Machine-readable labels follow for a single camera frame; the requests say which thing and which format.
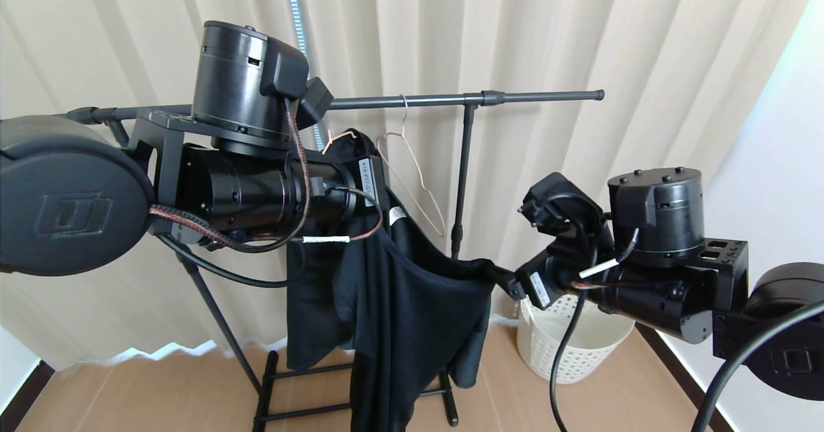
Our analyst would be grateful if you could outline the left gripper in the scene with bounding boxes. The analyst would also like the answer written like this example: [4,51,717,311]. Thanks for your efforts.
[185,146,391,230]

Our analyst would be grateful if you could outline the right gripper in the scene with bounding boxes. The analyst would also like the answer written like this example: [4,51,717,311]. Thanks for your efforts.
[514,244,717,346]

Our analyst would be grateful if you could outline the pink clothes hanger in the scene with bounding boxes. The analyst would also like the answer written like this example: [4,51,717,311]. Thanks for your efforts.
[321,129,359,156]
[376,95,447,239]

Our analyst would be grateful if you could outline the black garment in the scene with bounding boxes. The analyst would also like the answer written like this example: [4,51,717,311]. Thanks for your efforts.
[335,187,520,432]
[285,128,391,372]

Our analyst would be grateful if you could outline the white laundry basket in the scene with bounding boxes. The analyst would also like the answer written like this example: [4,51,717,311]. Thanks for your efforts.
[516,294,637,384]

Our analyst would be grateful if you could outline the black clothes rack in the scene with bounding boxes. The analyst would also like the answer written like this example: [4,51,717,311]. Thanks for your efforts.
[64,89,606,432]

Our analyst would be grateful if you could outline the beige curtain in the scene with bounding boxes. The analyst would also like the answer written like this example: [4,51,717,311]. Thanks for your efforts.
[0,0,824,371]

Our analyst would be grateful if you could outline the black cable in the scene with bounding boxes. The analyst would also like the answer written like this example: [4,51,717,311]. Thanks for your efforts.
[156,232,290,289]
[549,220,824,432]

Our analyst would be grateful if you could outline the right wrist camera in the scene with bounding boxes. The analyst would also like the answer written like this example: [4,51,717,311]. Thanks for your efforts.
[518,172,613,256]

